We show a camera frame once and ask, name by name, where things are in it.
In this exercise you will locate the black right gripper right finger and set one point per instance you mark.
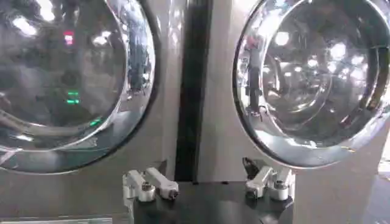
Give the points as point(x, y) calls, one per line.
point(261, 179)

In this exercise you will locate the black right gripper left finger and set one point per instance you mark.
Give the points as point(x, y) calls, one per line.
point(161, 182)

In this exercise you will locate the grey dryer cabinet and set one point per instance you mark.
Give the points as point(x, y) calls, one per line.
point(217, 91)
point(166, 91)

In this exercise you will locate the round glass dryer door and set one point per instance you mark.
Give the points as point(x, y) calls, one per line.
point(76, 76)
point(310, 79)

